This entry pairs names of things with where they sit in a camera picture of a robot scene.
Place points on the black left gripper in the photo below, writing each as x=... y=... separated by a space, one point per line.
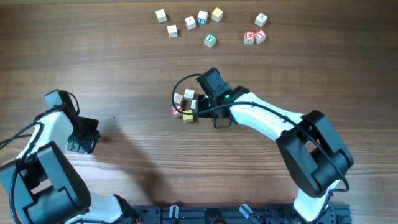
x=87 y=147

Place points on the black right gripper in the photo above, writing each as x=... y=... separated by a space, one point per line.
x=201 y=100

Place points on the wooden block hand drawing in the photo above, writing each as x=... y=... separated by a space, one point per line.
x=193 y=105

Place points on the yellow letter K block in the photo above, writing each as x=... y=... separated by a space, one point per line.
x=187 y=116

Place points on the wooden block blue side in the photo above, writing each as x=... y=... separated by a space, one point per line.
x=178 y=99

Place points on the red letter I block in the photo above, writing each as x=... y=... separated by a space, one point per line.
x=175 y=111

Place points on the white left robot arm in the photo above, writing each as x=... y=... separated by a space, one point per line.
x=42 y=185

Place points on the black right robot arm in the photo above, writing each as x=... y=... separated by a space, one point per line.
x=315 y=155

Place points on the green letter V block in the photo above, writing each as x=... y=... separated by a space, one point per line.
x=210 y=40

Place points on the red letter M block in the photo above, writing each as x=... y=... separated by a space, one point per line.
x=249 y=37

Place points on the red letter Y block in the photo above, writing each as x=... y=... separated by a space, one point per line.
x=260 y=36

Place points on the wooden block green side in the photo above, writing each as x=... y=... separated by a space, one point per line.
x=172 y=31

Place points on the wooden block red drawing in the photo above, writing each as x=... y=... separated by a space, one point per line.
x=190 y=22

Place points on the blue letter P block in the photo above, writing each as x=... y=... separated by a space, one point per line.
x=202 y=17

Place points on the yellow top wooden block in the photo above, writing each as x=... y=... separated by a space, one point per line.
x=217 y=14

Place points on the wooden block red number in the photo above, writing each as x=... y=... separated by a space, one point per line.
x=261 y=19

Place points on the plain wooden block far left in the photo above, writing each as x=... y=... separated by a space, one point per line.
x=161 y=16

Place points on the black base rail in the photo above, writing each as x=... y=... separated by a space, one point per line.
x=269 y=214

